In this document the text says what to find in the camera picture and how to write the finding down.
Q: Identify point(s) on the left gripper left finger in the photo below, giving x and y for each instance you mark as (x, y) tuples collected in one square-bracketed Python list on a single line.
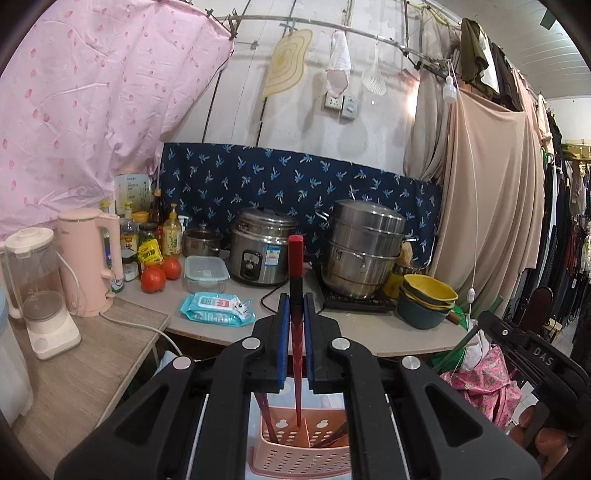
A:
[(282, 351)]

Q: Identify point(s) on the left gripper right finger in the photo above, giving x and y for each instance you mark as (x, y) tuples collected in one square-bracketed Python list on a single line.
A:
[(309, 315)]

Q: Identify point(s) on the red chopstick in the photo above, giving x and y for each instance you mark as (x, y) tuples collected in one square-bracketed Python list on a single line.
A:
[(296, 271)]

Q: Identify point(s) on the dark maroon chopstick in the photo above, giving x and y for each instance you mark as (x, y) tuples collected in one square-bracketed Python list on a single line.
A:
[(334, 437)]

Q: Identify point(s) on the person's right hand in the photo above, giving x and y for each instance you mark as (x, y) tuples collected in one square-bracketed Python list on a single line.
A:
[(551, 444)]

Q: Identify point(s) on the blue wet wipes pack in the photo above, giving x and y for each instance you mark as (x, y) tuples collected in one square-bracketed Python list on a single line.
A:
[(219, 309)]

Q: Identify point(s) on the silver rice cooker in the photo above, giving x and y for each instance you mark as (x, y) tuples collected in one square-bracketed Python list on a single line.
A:
[(258, 246)]

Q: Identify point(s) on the pink floral bag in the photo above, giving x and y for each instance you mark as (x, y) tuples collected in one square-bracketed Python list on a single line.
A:
[(488, 387)]

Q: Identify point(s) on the black induction cooktop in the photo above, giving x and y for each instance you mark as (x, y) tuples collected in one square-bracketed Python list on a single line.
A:
[(379, 303)]

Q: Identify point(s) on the large stainless steamer pot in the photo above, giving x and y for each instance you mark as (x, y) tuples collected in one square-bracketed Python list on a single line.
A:
[(363, 241)]

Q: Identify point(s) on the clear lidded food container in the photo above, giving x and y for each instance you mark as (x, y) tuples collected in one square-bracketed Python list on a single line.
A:
[(204, 274)]

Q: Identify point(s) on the small glass lidded pot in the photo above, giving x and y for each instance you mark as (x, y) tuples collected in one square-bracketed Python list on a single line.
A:
[(201, 241)]

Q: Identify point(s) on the dark blue bowl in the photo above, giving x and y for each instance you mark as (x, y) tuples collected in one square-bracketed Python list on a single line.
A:
[(419, 316)]

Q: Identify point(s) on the right red tomato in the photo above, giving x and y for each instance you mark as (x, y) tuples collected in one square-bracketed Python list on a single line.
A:
[(171, 268)]

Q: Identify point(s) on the red tomato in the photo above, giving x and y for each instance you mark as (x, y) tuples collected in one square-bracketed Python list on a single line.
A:
[(171, 268), (153, 279)]

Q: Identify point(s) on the yellow bowl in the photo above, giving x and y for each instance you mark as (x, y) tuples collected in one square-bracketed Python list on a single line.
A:
[(429, 289)]

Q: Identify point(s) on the left red tomato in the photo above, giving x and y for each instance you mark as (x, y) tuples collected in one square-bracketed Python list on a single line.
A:
[(153, 279)]

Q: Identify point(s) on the yellow oil bottle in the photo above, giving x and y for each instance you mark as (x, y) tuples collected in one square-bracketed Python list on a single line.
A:
[(172, 234)]

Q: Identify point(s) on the navy blue patterned cloth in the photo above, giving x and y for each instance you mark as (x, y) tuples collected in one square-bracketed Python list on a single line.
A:
[(211, 183)]

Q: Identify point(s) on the yellow seasoning packet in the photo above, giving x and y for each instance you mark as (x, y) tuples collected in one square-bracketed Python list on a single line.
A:
[(148, 253)]

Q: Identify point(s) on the pink utensil holder basket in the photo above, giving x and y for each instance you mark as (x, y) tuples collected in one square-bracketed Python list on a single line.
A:
[(292, 449)]

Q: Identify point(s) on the soy sauce bottle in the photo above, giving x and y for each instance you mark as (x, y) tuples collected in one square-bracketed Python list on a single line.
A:
[(129, 232)]

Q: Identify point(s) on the pink electric kettle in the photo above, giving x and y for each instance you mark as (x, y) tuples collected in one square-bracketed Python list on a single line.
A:
[(90, 255)]

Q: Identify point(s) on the white hanging strainer ladle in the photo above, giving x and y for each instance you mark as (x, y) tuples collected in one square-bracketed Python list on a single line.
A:
[(372, 77)]

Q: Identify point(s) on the beige hanging curtain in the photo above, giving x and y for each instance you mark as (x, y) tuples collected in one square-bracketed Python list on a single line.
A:
[(488, 161)]

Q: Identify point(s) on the yellow hanging cutting board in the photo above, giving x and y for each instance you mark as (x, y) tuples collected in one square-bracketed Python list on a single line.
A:
[(287, 62)]

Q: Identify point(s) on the white blender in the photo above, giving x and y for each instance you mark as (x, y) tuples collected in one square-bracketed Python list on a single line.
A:
[(32, 265)]

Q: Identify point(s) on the pink floral curtain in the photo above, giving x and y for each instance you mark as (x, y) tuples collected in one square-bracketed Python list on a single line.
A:
[(91, 93)]

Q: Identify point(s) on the blue rimmed plastic bin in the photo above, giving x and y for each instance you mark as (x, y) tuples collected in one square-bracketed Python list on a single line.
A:
[(16, 394)]

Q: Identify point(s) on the wall power socket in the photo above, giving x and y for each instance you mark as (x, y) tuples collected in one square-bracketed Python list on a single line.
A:
[(345, 105)]

